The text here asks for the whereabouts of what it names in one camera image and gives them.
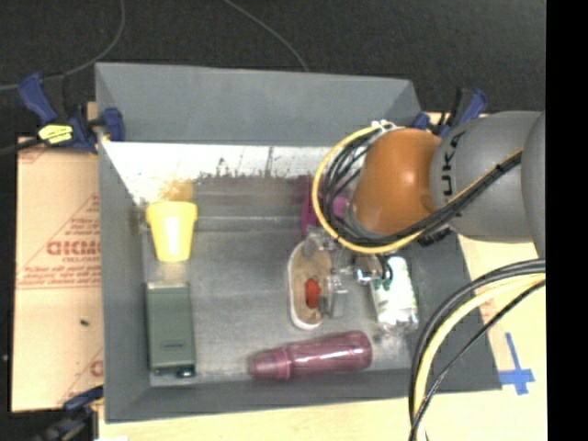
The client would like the grey metal bin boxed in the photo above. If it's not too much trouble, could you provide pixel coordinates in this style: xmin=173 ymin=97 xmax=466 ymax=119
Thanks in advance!
xmin=94 ymin=62 xmax=503 ymax=423

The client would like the yellow plastic cup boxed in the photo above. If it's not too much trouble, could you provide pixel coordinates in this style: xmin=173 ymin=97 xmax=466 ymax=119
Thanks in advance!
xmin=145 ymin=200 xmax=199 ymax=264

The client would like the purple plastic bottle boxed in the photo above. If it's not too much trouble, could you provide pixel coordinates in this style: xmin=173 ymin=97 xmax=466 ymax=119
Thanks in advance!
xmin=247 ymin=330 xmax=374 ymax=381

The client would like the dark green flat block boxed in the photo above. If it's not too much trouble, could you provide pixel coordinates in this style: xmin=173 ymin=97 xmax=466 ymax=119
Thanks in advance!
xmin=145 ymin=281 xmax=198 ymax=379

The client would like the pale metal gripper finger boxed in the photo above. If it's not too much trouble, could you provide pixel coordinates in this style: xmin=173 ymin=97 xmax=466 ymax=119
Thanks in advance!
xmin=319 ymin=277 xmax=333 ymax=316
xmin=330 ymin=276 xmax=349 ymax=320

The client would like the magenta plastic object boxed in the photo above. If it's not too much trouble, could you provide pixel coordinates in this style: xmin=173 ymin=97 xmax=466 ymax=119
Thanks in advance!
xmin=300 ymin=194 xmax=351 ymax=239

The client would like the brown cardboard board red print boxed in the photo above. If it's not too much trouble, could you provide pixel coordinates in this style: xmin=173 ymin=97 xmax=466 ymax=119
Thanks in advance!
xmin=9 ymin=134 xmax=105 ymax=413

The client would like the small red object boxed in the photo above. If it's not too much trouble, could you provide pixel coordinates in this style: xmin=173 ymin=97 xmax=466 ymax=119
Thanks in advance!
xmin=303 ymin=277 xmax=323 ymax=311

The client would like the tan oval dish white rim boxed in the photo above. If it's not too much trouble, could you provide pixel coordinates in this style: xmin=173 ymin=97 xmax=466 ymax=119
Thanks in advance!
xmin=287 ymin=239 xmax=333 ymax=332

